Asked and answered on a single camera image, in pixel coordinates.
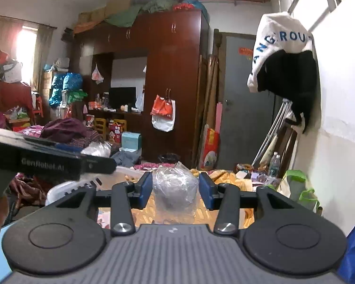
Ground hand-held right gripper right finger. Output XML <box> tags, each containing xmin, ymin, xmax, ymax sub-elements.
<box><xmin>199</xmin><ymin>172</ymin><xmax>306</xmax><ymax>237</ymax></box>

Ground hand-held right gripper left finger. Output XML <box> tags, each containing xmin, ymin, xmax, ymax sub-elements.
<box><xmin>46</xmin><ymin>172</ymin><xmax>153</xmax><ymax>237</ymax></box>

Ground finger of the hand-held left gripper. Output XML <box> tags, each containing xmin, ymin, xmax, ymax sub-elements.
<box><xmin>0</xmin><ymin>127</ymin><xmax>86</xmax><ymax>158</ymax></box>
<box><xmin>77</xmin><ymin>153</ymin><xmax>117</xmax><ymax>174</ymax></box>

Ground clear bagged grey item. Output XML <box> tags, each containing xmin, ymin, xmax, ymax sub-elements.
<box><xmin>152</xmin><ymin>161</ymin><xmax>200</xmax><ymax>224</ymax></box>

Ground white plastic basket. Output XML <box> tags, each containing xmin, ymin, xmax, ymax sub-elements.
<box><xmin>45</xmin><ymin>166</ymin><xmax>150</xmax><ymax>206</ymax></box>

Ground pink floral bedding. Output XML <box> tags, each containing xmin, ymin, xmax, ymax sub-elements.
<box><xmin>18</xmin><ymin>124</ymin><xmax>45</xmax><ymax>138</ymax></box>

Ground crumpled clear plastic bag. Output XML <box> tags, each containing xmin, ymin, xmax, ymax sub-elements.
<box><xmin>81</xmin><ymin>141</ymin><xmax>112</xmax><ymax>158</ymax></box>

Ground orange patterned blanket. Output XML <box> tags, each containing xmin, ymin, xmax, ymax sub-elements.
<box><xmin>98</xmin><ymin>168</ymin><xmax>256</xmax><ymax>231</ymax></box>

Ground red plastic stool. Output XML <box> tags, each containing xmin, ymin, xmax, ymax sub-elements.
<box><xmin>32</xmin><ymin>96</ymin><xmax>44</xmax><ymax>118</ymax></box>

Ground yellow chair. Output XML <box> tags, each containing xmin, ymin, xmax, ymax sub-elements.
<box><xmin>95</xmin><ymin>118</ymin><xmax>107</xmax><ymax>138</ymax></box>

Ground red cartoon box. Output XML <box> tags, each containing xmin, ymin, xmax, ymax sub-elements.
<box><xmin>108</xmin><ymin>121</ymin><xmax>125</xmax><ymax>142</ymax></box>

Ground maroon clothes pile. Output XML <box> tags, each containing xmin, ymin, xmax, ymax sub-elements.
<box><xmin>41</xmin><ymin>118</ymin><xmax>102</xmax><ymax>148</ymax></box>

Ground light blue box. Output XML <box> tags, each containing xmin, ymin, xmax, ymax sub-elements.
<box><xmin>121</xmin><ymin>132</ymin><xmax>142</xmax><ymax>151</ymax></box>

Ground black waste basket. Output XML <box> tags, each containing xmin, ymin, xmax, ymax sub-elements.
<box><xmin>158</xmin><ymin>153</ymin><xmax>181</xmax><ymax>164</ymax></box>

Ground red gift bag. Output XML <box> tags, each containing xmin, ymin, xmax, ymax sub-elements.
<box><xmin>200</xmin><ymin>124</ymin><xmax>221</xmax><ymax>170</ymax></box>

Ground blue plastic sack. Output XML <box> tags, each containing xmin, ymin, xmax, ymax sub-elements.
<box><xmin>49</xmin><ymin>74</ymin><xmax>66</xmax><ymax>108</ymax></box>
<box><xmin>62</xmin><ymin>71</ymin><xmax>83</xmax><ymax>92</ymax></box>

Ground green plastic bag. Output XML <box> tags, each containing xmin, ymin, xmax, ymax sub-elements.
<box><xmin>68</xmin><ymin>90</ymin><xmax>89</xmax><ymax>102</ymax></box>

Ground black television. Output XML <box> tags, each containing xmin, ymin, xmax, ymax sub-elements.
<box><xmin>108</xmin><ymin>87</ymin><xmax>137</xmax><ymax>110</ymax></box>

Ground clear water bottle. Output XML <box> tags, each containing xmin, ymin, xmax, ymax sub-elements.
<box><xmin>268</xmin><ymin>151</ymin><xmax>281</xmax><ymax>178</ymax></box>

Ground pink board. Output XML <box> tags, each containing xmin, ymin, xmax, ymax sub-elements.
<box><xmin>214</xmin><ymin>102</ymin><xmax>223</xmax><ymax>133</ymax></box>

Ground white hanging plastic bag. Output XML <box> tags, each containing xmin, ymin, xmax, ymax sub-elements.
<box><xmin>135</xmin><ymin>90</ymin><xmax>145</xmax><ymax>111</ymax></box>

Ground orange white shopping bag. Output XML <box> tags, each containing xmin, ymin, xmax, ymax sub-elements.
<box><xmin>150</xmin><ymin>95</ymin><xmax>176</xmax><ymax>132</ymax></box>

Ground metal crutches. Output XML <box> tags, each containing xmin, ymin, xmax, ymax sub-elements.
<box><xmin>251</xmin><ymin>99</ymin><xmax>293</xmax><ymax>166</ymax></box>

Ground pink hanging plastic bag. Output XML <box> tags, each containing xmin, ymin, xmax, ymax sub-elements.
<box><xmin>91</xmin><ymin>63</ymin><xmax>105</xmax><ymax>85</ymax></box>

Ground green white tote bag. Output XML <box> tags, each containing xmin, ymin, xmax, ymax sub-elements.
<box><xmin>276</xmin><ymin>169</ymin><xmax>323</xmax><ymax>216</ymax></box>

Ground beige curtain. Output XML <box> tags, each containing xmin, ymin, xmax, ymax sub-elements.
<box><xmin>32</xmin><ymin>24</ymin><xmax>55</xmax><ymax>89</ymax></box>

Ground wooden planks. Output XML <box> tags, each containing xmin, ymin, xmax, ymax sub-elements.
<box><xmin>195</xmin><ymin>55</ymin><xmax>219</xmax><ymax>166</ymax></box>

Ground grey door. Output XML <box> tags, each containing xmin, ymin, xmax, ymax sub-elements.
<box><xmin>217</xmin><ymin>32</ymin><xmax>277</xmax><ymax>170</ymax></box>

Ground pink curtain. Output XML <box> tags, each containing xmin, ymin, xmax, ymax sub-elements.
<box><xmin>0</xmin><ymin>15</ymin><xmax>22</xmax><ymax>62</ymax></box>

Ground brown wooden wardrobe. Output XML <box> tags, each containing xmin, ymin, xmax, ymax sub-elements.
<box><xmin>69</xmin><ymin>9</ymin><xmax>209</xmax><ymax>166</ymax></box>

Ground green cloth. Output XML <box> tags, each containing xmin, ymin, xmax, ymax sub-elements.
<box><xmin>105</xmin><ymin>0</ymin><xmax>178</xmax><ymax>28</ymax></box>

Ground cardboard boxes on wardrobe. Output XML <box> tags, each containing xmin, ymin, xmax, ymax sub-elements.
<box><xmin>77</xmin><ymin>0</ymin><xmax>137</xmax><ymax>24</ymax></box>

